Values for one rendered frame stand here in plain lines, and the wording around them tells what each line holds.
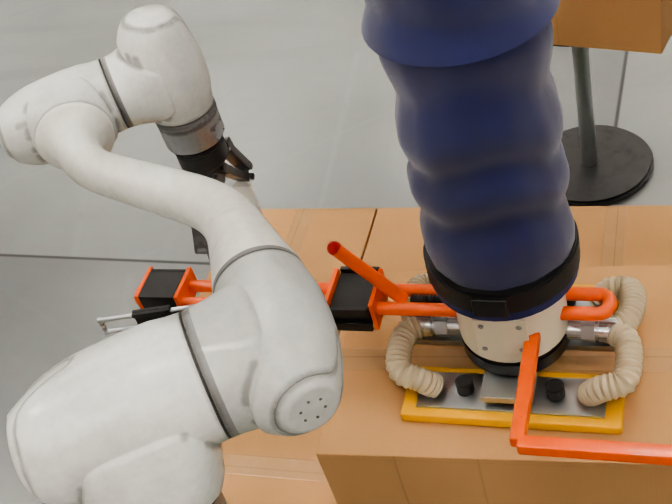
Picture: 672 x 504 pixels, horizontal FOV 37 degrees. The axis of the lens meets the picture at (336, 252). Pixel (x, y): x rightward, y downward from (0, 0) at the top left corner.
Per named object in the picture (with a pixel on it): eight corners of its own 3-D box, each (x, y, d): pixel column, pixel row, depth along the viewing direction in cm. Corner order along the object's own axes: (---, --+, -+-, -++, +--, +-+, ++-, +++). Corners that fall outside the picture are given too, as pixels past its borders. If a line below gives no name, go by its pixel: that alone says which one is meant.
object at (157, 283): (200, 285, 180) (191, 266, 177) (186, 317, 175) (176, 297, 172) (158, 285, 183) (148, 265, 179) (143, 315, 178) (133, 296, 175)
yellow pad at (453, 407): (626, 382, 157) (624, 362, 154) (622, 436, 150) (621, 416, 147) (413, 372, 168) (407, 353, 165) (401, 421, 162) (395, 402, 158)
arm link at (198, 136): (223, 87, 145) (235, 120, 149) (167, 89, 148) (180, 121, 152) (201, 127, 139) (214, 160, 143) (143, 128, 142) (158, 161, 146)
